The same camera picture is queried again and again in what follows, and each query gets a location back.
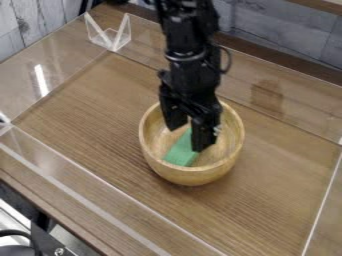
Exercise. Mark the green rectangular block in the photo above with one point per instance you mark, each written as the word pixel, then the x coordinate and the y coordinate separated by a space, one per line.
pixel 180 154

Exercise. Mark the black metal stand bracket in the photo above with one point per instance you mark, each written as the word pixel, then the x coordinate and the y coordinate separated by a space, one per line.
pixel 48 245

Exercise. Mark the clear acrylic corner bracket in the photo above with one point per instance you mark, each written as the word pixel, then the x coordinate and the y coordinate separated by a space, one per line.
pixel 110 38

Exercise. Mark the wooden bowl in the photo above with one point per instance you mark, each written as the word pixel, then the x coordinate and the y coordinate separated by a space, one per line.
pixel 214 161

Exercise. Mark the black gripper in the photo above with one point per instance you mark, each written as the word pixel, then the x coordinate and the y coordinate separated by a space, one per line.
pixel 187 96

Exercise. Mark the clear acrylic tray wall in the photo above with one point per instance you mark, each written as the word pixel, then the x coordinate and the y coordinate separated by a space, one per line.
pixel 75 98

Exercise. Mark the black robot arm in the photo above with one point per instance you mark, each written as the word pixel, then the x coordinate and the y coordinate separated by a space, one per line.
pixel 190 22

